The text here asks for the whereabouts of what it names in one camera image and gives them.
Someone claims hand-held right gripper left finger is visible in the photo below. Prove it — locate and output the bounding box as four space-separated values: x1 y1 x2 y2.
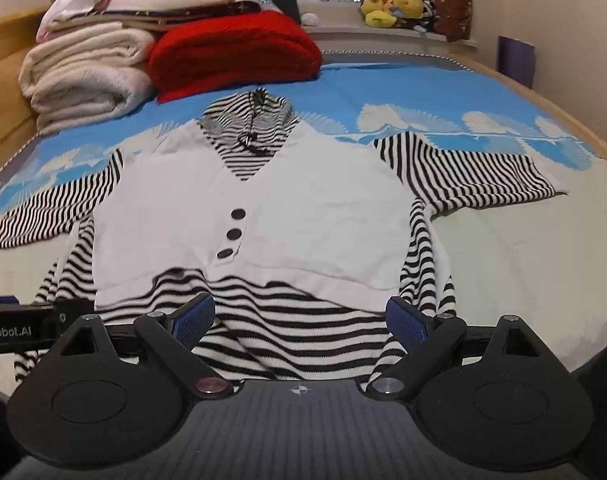
58 292 230 401

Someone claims purple box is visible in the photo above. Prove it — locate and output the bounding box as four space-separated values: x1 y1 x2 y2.
497 35 537 89

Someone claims folded dark patterned cloth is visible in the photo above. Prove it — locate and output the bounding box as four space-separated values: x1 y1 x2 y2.
108 0 262 27

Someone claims striped and white knit sweater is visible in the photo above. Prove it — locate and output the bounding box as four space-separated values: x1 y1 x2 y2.
0 87 570 395

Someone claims blue and white bedspread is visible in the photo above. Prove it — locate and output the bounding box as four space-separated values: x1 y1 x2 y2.
0 50 607 396

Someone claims pink and white cloth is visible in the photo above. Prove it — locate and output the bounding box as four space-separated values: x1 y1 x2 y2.
36 0 125 43

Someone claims folded white fleece blanket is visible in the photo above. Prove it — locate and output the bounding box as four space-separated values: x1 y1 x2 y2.
19 22 159 136

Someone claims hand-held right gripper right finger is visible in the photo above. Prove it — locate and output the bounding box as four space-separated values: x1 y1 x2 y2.
366 296 549 402

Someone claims folded red knit sweater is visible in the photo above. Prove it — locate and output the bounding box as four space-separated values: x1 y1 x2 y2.
148 10 324 106

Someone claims yellow round plush toy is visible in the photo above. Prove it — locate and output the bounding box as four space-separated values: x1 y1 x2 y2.
391 0 427 24

